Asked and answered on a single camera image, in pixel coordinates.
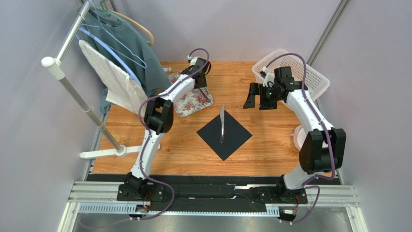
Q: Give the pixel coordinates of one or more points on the black paper napkin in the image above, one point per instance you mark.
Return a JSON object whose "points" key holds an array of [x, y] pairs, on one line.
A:
{"points": [[235, 135]]}

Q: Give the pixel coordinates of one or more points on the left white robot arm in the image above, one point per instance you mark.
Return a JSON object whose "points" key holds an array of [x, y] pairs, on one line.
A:
{"points": [[158, 120]]}

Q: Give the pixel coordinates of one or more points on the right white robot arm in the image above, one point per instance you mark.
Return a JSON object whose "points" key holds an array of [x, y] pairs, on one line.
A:
{"points": [[322, 150]]}

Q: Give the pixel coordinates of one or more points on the wooden clothes hanger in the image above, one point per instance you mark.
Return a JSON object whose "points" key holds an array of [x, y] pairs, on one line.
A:
{"points": [[122, 17]]}

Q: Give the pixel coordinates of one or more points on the white plastic basket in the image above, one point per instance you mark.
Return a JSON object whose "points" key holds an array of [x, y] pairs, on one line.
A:
{"points": [[317, 83]]}

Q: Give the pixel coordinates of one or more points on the floral cloth mat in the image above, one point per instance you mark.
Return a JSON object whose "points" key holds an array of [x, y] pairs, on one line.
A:
{"points": [[188, 102]]}

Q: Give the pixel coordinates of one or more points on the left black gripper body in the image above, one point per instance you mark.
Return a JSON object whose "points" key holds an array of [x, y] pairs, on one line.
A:
{"points": [[204, 84]]}

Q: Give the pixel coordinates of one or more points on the teal green shirt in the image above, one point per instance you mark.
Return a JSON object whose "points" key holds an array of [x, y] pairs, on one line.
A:
{"points": [[123, 37]]}

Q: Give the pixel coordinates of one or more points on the pink white round object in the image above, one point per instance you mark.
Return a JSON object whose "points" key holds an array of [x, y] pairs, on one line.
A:
{"points": [[299, 137]]}

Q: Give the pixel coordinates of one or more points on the iridescent fork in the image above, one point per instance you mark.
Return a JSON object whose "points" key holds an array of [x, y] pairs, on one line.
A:
{"points": [[206, 97]]}

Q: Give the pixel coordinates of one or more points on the white towel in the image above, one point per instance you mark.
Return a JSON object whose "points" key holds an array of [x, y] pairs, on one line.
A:
{"points": [[122, 89]]}

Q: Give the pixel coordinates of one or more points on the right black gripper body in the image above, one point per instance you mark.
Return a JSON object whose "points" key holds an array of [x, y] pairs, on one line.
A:
{"points": [[261, 96]]}

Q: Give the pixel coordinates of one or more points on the blue clothes hanger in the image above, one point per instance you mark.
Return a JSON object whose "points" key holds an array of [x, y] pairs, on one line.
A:
{"points": [[114, 53]]}

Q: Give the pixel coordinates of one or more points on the white clothes rack stand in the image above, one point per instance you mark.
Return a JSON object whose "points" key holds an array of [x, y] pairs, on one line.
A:
{"points": [[53, 66]]}

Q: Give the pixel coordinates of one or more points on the green clothes hanger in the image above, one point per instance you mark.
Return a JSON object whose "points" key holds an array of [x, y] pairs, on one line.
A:
{"points": [[106, 12]]}

